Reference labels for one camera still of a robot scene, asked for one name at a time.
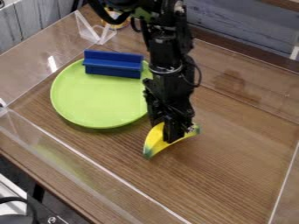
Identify clear acrylic tray enclosure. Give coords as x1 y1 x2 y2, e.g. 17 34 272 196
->
0 16 299 224

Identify yellow toy banana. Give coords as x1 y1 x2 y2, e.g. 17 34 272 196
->
143 122 202 159

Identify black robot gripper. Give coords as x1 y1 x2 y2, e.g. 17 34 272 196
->
143 65 202 144

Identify green round plate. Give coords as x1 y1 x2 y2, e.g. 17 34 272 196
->
50 59 153 129

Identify black cable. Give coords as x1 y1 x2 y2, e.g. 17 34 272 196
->
0 196 39 224

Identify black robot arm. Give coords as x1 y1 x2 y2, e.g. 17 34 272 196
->
87 0 202 143

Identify black box with knob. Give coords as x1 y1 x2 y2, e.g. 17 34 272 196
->
29 199 90 224

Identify blue plastic block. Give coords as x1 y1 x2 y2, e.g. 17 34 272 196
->
83 50 145 79

